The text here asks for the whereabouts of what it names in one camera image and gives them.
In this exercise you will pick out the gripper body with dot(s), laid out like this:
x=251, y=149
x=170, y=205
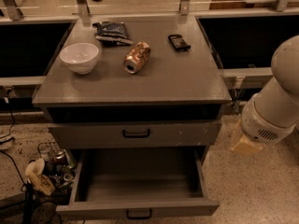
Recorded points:
x=256, y=125

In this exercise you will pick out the grey drawer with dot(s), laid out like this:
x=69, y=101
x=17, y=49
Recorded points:
x=139, y=183
x=135, y=134

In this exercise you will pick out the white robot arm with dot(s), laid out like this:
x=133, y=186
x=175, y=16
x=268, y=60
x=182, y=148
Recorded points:
x=271, y=114

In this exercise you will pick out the grey top drawer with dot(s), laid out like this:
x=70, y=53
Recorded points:
x=135, y=134

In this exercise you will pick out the grey drawer cabinet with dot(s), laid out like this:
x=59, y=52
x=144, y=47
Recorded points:
x=171, y=86

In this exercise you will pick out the black snack packet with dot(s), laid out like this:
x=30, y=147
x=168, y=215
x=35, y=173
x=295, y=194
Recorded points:
x=178, y=43

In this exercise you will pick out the gold soda can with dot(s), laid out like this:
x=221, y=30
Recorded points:
x=136, y=57

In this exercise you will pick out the white bowl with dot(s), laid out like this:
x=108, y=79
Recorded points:
x=80, y=58

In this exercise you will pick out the yellow bottle on floor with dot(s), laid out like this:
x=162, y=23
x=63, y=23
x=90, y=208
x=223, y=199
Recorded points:
x=40, y=182

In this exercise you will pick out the wire basket with clutter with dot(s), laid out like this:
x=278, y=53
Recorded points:
x=59, y=166

